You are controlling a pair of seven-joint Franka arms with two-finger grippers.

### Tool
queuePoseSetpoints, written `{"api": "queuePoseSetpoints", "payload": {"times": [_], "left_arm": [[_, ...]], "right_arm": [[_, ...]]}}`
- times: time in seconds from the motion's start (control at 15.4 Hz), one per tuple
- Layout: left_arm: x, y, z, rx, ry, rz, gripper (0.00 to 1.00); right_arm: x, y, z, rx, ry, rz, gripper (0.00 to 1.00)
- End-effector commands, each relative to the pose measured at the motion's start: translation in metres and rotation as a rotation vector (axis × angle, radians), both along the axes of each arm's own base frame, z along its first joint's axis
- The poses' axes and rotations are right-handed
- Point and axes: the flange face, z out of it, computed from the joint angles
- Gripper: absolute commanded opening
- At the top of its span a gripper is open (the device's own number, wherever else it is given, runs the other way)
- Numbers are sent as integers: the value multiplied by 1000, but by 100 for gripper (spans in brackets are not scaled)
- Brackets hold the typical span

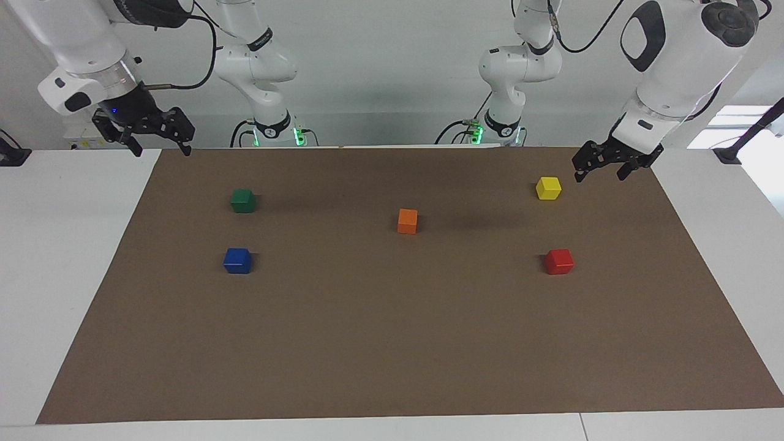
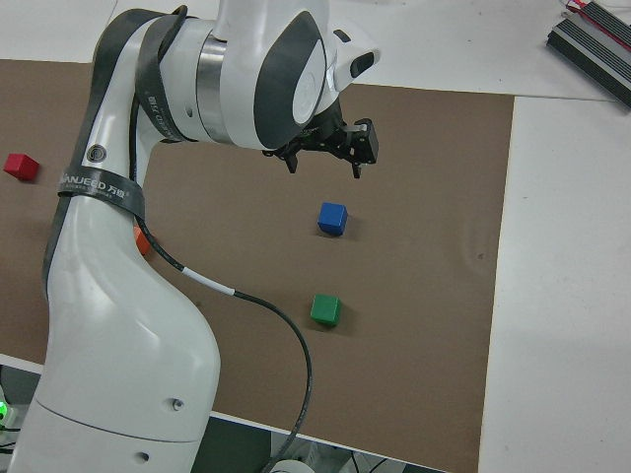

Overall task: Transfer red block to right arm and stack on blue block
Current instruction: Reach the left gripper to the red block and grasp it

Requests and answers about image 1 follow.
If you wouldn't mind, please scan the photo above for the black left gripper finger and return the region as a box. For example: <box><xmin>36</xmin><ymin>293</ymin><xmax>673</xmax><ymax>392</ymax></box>
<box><xmin>616</xmin><ymin>159</ymin><xmax>650</xmax><ymax>182</ymax></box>
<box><xmin>572</xmin><ymin>141</ymin><xmax>614</xmax><ymax>184</ymax></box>

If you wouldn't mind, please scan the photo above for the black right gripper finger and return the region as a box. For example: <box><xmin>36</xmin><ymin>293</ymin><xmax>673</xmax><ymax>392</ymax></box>
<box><xmin>91</xmin><ymin>111</ymin><xmax>145</xmax><ymax>158</ymax></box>
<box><xmin>147</xmin><ymin>107</ymin><xmax>196</xmax><ymax>156</ymax></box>

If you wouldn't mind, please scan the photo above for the red wooden block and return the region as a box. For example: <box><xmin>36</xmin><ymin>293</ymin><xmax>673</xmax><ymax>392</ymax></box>
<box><xmin>545</xmin><ymin>248</ymin><xmax>575</xmax><ymax>276</ymax></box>

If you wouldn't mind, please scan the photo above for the blue wooden block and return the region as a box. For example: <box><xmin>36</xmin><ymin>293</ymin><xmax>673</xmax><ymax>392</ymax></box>
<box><xmin>223</xmin><ymin>247</ymin><xmax>252</xmax><ymax>274</ymax></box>

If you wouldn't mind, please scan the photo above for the white box with yellow labels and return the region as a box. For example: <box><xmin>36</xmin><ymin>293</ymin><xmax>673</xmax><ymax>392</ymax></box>
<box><xmin>63</xmin><ymin>115</ymin><xmax>110</xmax><ymax>151</ymax></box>

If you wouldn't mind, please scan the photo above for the black table clamp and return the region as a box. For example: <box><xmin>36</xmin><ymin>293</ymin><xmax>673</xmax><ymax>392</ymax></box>
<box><xmin>0</xmin><ymin>129</ymin><xmax>32</xmax><ymax>167</ymax></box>

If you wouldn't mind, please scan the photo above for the black stand with clamp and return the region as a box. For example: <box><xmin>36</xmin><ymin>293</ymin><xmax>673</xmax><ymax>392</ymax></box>
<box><xmin>713</xmin><ymin>97</ymin><xmax>784</xmax><ymax>165</ymax></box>

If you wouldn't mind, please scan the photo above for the brown table mat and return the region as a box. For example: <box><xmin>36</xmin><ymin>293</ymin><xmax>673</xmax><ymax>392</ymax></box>
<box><xmin>36</xmin><ymin>146</ymin><xmax>784</xmax><ymax>425</ymax></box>

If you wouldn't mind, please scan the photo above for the black base cable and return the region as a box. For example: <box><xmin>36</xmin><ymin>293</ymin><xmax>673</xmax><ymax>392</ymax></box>
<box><xmin>434</xmin><ymin>119</ymin><xmax>476</xmax><ymax>146</ymax></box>
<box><xmin>230</xmin><ymin>119</ymin><xmax>254</xmax><ymax>148</ymax></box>

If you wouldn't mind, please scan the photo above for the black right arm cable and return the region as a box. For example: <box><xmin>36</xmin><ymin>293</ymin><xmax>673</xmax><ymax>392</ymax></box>
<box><xmin>144</xmin><ymin>0</ymin><xmax>219</xmax><ymax>92</ymax></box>

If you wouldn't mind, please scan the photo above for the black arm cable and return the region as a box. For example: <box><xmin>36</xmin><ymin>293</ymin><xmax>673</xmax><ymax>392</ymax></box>
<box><xmin>144</xmin><ymin>0</ymin><xmax>219</xmax><ymax>92</ymax></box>
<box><xmin>547</xmin><ymin>0</ymin><xmax>627</xmax><ymax>54</ymax></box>

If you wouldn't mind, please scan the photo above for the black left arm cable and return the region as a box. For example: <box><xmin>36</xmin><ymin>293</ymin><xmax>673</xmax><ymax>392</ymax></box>
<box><xmin>547</xmin><ymin>0</ymin><xmax>627</xmax><ymax>54</ymax></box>

